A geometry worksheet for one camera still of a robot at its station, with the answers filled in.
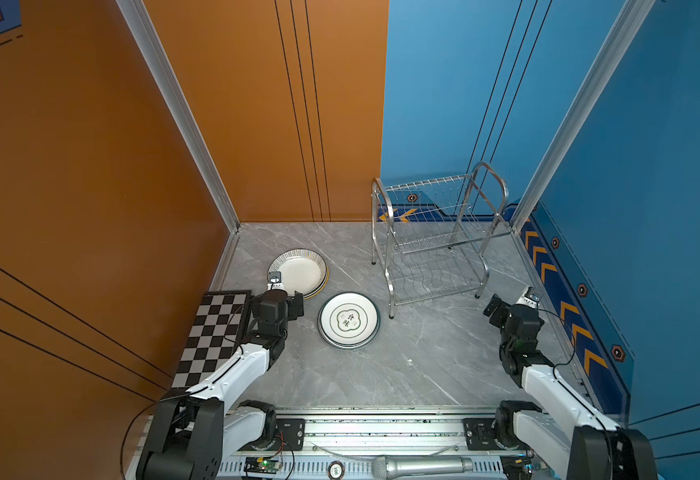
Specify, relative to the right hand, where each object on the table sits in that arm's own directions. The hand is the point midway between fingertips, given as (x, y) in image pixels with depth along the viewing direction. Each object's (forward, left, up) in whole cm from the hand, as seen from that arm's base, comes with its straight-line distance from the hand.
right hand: (510, 303), depth 86 cm
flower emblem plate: (-3, +47, -6) cm, 48 cm away
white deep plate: (+17, +65, -6) cm, 67 cm away
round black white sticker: (-39, +49, -10) cm, 64 cm away
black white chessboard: (-8, +86, -6) cm, 87 cm away
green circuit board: (-38, +67, -11) cm, 78 cm away
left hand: (+4, +68, +1) cm, 68 cm away
